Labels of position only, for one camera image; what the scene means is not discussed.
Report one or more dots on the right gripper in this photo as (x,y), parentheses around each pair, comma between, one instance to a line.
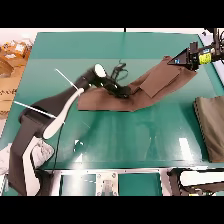
(188,58)

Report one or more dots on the cardboard box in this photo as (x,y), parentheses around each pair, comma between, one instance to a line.
(10,90)

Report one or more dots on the brown T-shirt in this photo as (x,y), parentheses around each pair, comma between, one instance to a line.
(156,83)

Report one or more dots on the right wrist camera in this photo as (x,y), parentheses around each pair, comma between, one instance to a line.
(194,45)

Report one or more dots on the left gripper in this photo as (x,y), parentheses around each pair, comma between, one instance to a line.
(119,90)

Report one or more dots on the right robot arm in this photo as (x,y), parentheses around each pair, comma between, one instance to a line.
(206,58)

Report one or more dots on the olive green garment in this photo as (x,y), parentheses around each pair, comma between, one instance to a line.
(213,126)

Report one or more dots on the silver frame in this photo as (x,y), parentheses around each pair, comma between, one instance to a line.
(106,186)

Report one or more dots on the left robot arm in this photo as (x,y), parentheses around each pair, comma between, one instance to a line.
(56,105)

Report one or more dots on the light grey garment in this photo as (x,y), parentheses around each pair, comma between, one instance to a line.
(42,154)

